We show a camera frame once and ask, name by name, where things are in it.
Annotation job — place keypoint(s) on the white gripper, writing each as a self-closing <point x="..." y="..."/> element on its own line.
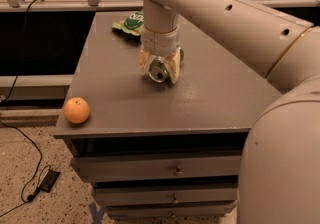
<point x="160" y="41"/>

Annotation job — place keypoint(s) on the green soda can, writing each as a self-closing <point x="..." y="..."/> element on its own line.
<point x="156" y="69"/>

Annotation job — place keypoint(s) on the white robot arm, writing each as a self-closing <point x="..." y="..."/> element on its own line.
<point x="279" y="178"/>

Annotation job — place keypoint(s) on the green chip bag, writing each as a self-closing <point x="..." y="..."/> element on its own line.
<point x="132" y="24"/>

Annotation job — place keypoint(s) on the grey drawer cabinet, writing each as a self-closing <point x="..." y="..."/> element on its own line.
<point x="210" y="109"/>

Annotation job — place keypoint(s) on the orange fruit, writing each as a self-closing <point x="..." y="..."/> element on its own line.
<point x="76" y="110"/>

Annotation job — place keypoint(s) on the top grey drawer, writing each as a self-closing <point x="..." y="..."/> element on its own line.
<point x="153" y="167"/>

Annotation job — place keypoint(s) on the grey drawer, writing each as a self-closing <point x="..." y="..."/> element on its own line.
<point x="153" y="167"/>
<point x="219" y="208"/>
<point x="165" y="195"/>

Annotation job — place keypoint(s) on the middle grey drawer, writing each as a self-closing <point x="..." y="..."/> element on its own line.
<point x="165" y="195"/>

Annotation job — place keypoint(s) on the black power adapter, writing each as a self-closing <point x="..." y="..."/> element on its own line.
<point x="48" y="181"/>

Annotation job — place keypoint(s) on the bottom grey drawer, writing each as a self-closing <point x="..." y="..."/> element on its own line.
<point x="219" y="208"/>

